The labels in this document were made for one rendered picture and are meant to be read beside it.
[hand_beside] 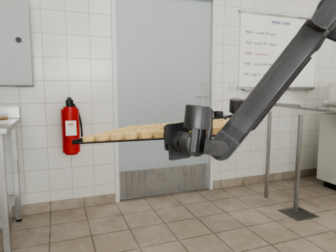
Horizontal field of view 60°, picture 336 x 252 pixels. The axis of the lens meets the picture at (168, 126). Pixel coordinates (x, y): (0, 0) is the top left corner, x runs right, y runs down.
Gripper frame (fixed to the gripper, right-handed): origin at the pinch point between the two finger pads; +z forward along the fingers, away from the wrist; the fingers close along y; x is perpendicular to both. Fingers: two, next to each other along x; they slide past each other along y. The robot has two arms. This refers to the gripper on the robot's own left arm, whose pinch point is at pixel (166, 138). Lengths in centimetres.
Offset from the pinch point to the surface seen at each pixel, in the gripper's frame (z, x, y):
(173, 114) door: 197, 89, 4
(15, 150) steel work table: 187, -60, 19
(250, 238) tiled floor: 92, 98, 98
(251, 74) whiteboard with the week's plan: 187, 184, -32
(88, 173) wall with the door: 200, -3, 52
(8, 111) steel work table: 191, -62, -13
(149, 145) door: 200, 60, 33
